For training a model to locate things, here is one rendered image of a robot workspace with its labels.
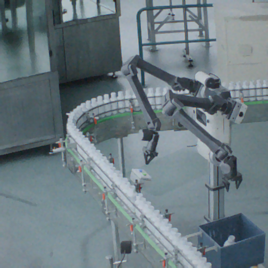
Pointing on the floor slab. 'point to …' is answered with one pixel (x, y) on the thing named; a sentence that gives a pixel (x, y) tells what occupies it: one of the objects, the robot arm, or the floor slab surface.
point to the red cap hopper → (177, 22)
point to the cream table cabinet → (241, 42)
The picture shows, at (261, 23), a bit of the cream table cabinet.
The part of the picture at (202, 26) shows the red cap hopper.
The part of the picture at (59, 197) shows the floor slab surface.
